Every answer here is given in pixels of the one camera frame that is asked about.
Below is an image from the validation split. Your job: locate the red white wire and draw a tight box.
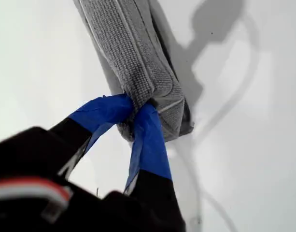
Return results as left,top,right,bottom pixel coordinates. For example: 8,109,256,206
0,177,74,209

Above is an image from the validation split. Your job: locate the grey striped towel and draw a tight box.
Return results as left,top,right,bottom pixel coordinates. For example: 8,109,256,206
74,0,196,143

